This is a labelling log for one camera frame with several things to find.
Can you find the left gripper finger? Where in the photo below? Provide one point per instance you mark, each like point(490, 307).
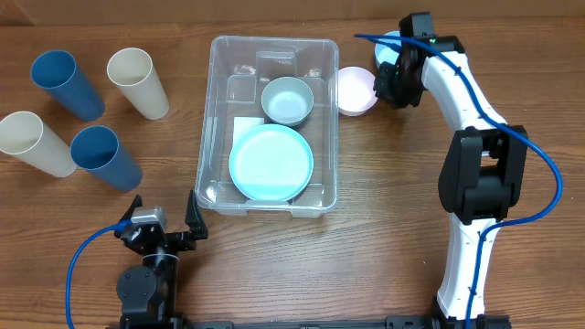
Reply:
point(193, 219)
point(127, 216)

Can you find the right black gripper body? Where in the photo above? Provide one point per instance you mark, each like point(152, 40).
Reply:
point(403, 83)

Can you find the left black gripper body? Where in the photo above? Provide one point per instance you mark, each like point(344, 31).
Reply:
point(177, 240)

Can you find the light blue plastic bowl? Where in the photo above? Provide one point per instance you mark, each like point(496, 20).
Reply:
point(387, 54)

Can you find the pink plastic bowl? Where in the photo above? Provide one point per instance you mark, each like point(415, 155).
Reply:
point(355, 91)

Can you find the light blue plastic plate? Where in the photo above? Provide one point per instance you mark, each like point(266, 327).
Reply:
point(271, 162)

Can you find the clear plastic storage bin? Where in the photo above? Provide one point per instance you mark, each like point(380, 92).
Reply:
point(239, 70)

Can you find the grey plastic bowl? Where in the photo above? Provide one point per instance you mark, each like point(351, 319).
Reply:
point(287, 101)

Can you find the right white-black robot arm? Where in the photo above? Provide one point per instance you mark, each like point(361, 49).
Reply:
point(482, 173)

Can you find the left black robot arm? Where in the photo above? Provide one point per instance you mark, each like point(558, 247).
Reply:
point(148, 291)

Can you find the near blue plastic cup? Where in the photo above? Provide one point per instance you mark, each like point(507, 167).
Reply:
point(98, 150)

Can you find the blue plastic cup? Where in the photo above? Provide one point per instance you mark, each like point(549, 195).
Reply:
point(59, 75)
point(98, 150)

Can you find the far cream plastic cup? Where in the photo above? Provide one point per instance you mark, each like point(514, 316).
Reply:
point(132, 71)

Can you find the cream plastic cup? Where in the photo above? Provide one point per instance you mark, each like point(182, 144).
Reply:
point(132, 71)
point(27, 138)

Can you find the near cream plastic cup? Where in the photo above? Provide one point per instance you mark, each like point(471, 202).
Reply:
point(27, 138)

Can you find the far blue plastic cup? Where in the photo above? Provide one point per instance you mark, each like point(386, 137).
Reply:
point(59, 75)

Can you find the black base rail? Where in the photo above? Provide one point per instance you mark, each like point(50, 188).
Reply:
point(391, 322)

